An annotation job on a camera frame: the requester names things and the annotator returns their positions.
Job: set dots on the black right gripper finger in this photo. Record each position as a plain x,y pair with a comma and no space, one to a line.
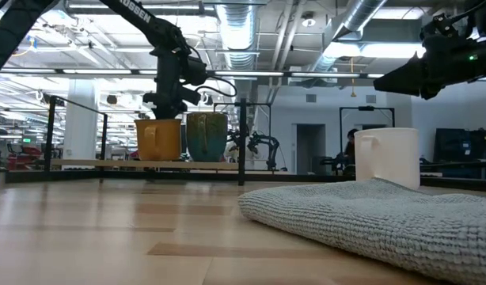
405,77

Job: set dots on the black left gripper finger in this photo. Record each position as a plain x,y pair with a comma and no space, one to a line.
169,115

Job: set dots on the yellow ceramic mug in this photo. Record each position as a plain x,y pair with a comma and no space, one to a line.
165,140

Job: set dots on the green glazed ceramic mug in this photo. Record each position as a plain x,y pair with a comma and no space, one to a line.
209,136

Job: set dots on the white ceramic mug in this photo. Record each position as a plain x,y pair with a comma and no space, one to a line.
393,156

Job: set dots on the background black robot arm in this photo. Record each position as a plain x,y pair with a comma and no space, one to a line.
264,142

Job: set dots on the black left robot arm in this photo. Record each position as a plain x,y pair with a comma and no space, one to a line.
140,14

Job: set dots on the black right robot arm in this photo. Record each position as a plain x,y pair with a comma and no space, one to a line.
484,17

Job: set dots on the wooden shelf board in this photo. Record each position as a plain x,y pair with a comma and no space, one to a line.
148,164

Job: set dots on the person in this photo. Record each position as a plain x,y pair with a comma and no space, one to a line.
350,148
232,152

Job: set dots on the black background cabinet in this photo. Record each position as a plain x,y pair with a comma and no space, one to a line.
462,148

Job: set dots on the long ceiling light strip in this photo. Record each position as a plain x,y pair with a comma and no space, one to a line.
266,73

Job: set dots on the grey folded waffle cloth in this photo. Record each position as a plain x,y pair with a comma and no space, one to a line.
385,225

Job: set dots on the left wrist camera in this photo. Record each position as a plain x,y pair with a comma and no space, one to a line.
195,71

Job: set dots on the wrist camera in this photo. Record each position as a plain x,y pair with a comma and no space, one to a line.
437,27
195,71

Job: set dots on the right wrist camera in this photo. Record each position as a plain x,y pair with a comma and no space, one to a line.
437,27

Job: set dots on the background black metal frame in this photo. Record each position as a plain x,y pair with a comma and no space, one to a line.
365,108

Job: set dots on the smooth silver ventilation duct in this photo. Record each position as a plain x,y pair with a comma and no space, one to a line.
358,16

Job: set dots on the black metal shelf frame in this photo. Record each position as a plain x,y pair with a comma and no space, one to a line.
242,142

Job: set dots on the ribbed silver ventilation duct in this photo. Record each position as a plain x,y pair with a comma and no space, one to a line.
237,31

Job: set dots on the black aluminium table frame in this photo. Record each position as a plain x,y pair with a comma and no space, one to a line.
306,178

